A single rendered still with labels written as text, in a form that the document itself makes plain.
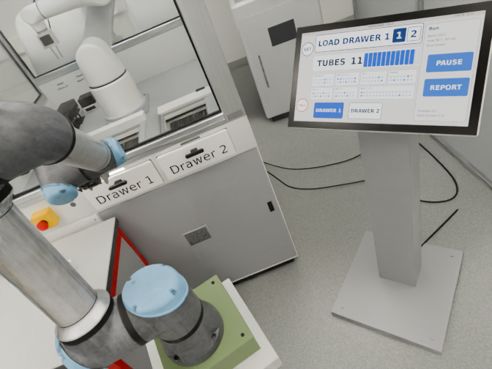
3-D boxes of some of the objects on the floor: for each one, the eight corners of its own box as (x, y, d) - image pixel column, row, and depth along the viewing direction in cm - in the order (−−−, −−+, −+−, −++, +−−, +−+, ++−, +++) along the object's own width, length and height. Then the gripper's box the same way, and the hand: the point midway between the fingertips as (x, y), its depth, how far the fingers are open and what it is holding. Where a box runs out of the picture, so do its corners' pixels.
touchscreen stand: (441, 355, 137) (451, 148, 75) (332, 315, 163) (272, 137, 101) (463, 255, 164) (483, 42, 102) (366, 234, 190) (336, 55, 128)
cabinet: (304, 263, 190) (261, 145, 141) (129, 333, 192) (27, 241, 144) (261, 168, 265) (222, 70, 217) (135, 220, 268) (70, 134, 220)
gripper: (52, 185, 101) (93, 201, 121) (87, 170, 100) (122, 189, 121) (47, 159, 103) (87, 179, 124) (80, 145, 103) (116, 167, 123)
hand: (101, 176), depth 122 cm, fingers open, 3 cm apart
